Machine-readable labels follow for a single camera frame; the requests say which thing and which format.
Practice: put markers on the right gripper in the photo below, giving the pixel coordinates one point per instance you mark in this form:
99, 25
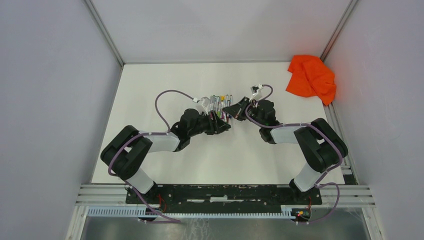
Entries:
237, 110

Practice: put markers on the orange cloth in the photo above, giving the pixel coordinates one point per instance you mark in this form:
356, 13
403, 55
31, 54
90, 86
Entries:
311, 78

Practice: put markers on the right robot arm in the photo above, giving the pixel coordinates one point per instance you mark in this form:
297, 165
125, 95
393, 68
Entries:
321, 146

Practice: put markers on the marker with green cap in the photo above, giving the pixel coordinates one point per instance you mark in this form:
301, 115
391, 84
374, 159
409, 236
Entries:
211, 104

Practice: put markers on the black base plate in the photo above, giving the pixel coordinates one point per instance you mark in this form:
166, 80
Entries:
224, 199

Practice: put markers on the marker with purple cap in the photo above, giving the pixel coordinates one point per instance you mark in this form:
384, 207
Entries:
223, 104

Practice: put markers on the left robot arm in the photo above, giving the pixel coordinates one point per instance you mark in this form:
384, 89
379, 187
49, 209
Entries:
126, 152

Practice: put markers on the aluminium frame rail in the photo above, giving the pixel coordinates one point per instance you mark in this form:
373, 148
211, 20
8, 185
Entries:
115, 194

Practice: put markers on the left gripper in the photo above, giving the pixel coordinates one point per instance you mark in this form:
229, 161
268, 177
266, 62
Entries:
216, 126

